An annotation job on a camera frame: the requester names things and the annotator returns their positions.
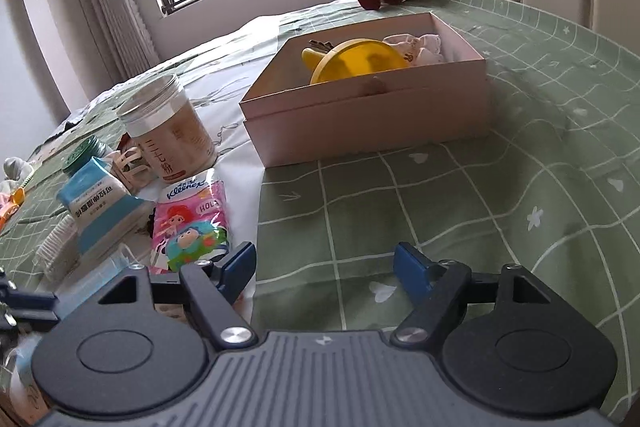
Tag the blue white medicine box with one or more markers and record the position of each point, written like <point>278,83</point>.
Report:
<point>103,209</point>

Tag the white small figurine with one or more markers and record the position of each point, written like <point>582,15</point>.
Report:
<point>17,169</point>

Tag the blue face mask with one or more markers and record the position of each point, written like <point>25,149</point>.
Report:
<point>87,279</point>

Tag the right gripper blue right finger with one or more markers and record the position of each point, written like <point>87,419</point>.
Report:
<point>437,293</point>

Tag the pink cardboard box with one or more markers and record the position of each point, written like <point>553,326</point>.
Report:
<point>290,120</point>

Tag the white cloth in box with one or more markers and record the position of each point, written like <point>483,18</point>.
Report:
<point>418,51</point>

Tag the cotton swab pack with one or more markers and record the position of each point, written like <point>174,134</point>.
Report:
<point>58,255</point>

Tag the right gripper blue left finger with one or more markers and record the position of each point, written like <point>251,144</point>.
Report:
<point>212,288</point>

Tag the orange small clip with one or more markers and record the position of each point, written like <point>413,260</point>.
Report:
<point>9,204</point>

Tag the clear jar with powder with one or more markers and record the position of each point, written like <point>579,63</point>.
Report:
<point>163,123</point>

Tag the green lid glass jar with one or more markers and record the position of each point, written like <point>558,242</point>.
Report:
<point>83,152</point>

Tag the pink tissue pack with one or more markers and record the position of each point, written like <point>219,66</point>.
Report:
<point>190,223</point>

